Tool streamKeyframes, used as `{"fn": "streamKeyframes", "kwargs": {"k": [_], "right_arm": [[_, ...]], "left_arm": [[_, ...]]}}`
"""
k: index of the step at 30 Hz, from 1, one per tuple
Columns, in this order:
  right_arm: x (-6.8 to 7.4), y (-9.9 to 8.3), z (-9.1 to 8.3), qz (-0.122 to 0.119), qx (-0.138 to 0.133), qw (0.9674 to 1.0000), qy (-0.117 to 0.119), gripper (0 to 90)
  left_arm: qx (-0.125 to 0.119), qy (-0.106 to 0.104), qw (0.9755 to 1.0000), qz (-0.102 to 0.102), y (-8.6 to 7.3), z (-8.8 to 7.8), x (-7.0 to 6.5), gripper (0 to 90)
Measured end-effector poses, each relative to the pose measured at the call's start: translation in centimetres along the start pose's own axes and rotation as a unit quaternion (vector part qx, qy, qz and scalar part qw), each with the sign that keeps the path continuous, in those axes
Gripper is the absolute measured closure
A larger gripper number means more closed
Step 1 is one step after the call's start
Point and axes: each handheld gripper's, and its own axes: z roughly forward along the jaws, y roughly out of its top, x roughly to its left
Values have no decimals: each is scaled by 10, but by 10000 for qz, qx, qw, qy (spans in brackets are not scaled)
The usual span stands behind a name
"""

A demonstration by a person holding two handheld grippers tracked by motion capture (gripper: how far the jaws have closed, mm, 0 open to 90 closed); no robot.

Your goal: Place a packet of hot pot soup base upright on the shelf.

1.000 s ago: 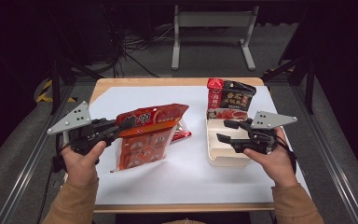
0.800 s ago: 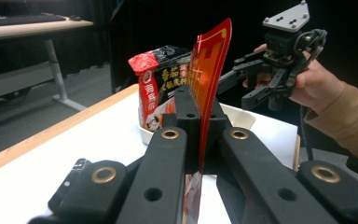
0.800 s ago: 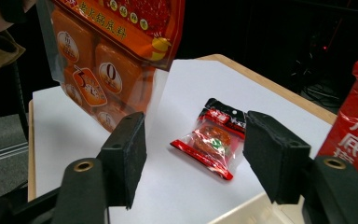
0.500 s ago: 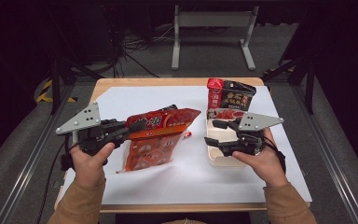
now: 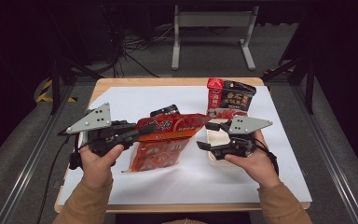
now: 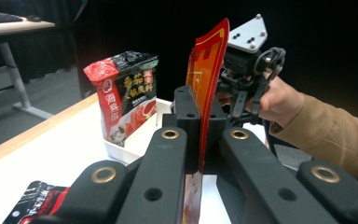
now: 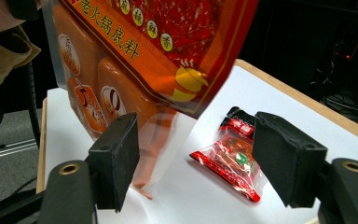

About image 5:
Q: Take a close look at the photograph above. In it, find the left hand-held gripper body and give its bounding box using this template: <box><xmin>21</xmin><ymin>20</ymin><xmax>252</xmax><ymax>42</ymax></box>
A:
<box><xmin>65</xmin><ymin>102</ymin><xmax>138</xmax><ymax>157</ymax></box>

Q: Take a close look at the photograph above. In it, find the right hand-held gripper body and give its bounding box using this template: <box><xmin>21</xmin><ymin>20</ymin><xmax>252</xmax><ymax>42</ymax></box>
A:
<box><xmin>213</xmin><ymin>116</ymin><xmax>274</xmax><ymax>161</ymax></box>

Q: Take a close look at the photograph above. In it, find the white divided plastic container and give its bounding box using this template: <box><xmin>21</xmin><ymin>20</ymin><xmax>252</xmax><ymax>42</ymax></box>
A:
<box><xmin>205</xmin><ymin>117</ymin><xmax>254</xmax><ymax>167</ymax></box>

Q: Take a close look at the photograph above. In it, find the orange translucent food packet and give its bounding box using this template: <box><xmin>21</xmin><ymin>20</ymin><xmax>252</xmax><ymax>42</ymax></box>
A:
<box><xmin>122</xmin><ymin>112</ymin><xmax>213</xmax><ymax>174</ymax></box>

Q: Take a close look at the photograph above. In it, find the large red black food packet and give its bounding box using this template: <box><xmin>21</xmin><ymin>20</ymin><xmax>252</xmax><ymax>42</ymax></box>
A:
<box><xmin>206</xmin><ymin>77</ymin><xmax>257</xmax><ymax>120</ymax></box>

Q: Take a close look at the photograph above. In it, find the person's right hand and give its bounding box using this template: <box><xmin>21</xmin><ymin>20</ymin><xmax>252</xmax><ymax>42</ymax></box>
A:
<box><xmin>224</xmin><ymin>132</ymin><xmax>281</xmax><ymax>189</ymax></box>

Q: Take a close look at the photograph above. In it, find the person's left hand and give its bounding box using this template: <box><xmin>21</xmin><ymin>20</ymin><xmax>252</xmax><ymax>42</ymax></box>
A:
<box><xmin>78</xmin><ymin>143</ymin><xmax>125</xmax><ymax>189</ymax></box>

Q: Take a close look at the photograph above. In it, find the small black red food packet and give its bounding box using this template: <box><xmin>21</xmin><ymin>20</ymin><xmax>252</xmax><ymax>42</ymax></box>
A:
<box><xmin>149</xmin><ymin>104</ymin><xmax>181</xmax><ymax>119</ymax></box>

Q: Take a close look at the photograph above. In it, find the white table mat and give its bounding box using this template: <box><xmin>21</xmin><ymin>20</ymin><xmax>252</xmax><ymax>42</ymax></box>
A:
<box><xmin>57</xmin><ymin>85</ymin><xmax>312</xmax><ymax>206</ymax></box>

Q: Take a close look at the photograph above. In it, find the black tripod stand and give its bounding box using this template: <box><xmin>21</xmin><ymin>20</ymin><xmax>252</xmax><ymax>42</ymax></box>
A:
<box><xmin>46</xmin><ymin>52</ymin><xmax>105</xmax><ymax>116</ymax></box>
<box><xmin>262</xmin><ymin>52</ymin><xmax>318</xmax><ymax>116</ymax></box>

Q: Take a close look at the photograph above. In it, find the yellow black hazard tape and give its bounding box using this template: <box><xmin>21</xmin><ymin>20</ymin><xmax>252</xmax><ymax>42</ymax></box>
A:
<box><xmin>35</xmin><ymin>78</ymin><xmax>78</xmax><ymax>104</ymax></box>

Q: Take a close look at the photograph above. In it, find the white metal stand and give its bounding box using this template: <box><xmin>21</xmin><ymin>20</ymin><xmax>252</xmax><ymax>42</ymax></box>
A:
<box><xmin>171</xmin><ymin>4</ymin><xmax>260</xmax><ymax>72</ymax></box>

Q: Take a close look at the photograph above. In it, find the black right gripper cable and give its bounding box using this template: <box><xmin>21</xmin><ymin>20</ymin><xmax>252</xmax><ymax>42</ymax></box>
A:
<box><xmin>255</xmin><ymin>138</ymin><xmax>280</xmax><ymax>176</ymax></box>

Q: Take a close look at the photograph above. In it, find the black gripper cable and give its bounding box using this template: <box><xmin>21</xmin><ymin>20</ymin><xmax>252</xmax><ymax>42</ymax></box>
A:
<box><xmin>36</xmin><ymin>130</ymin><xmax>90</xmax><ymax>224</ymax></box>
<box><xmin>255</xmin><ymin>138</ymin><xmax>280</xmax><ymax>176</ymax></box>

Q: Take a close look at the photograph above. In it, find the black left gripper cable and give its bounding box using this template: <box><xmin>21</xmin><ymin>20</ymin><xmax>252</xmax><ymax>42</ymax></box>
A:
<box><xmin>36</xmin><ymin>130</ymin><xmax>90</xmax><ymax>224</ymax></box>

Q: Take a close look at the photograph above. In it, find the aluminium floor rail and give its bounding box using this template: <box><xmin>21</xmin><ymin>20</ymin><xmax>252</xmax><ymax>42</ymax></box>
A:
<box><xmin>0</xmin><ymin>83</ymin><xmax>76</xmax><ymax>224</ymax></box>
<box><xmin>292</xmin><ymin>83</ymin><xmax>358</xmax><ymax>224</ymax></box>

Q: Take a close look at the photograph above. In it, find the bundle of floor cables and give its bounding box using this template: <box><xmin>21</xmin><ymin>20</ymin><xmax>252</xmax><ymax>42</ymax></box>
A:
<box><xmin>103</xmin><ymin>18</ymin><xmax>176</xmax><ymax>78</ymax></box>

